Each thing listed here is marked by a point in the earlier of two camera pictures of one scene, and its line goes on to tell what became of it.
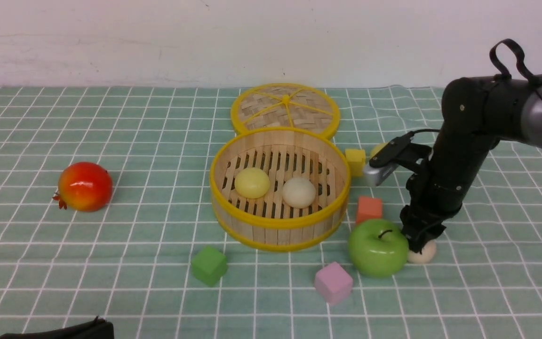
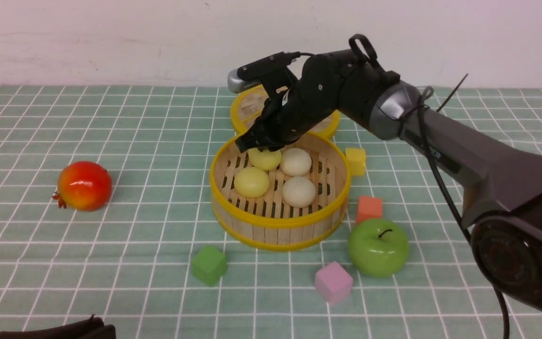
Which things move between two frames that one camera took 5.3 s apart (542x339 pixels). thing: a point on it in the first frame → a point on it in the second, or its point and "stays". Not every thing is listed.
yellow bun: x=252 y=182 stays
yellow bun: x=377 y=148 → x=266 y=160
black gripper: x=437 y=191 → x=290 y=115
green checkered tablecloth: x=88 y=202 stays
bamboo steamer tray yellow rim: x=279 y=189 stays
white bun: x=428 y=254 → x=295 y=162
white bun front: x=298 y=192 stays
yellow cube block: x=355 y=158 stays
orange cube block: x=369 y=208 stays
